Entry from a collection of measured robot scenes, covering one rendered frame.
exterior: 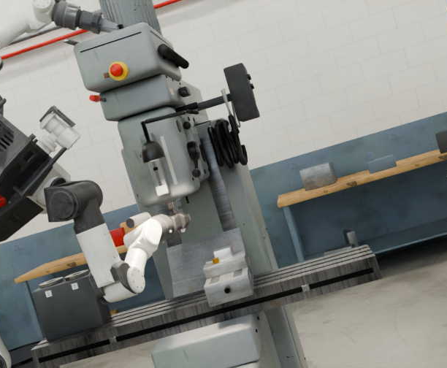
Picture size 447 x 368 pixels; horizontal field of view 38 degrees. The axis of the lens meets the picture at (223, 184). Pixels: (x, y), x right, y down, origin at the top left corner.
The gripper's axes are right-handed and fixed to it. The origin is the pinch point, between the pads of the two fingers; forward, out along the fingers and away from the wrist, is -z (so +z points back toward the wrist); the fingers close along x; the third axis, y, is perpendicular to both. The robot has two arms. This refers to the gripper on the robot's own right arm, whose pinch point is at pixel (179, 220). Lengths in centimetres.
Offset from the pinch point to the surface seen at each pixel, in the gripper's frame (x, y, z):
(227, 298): -18.6, 27.4, 14.6
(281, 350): -4, 66, -42
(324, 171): 68, 19, -365
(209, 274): -9.2, 20.1, 5.8
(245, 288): -24.4, 25.7, 12.0
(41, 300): 50, 14, 24
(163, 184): -5.4, -13.9, 11.6
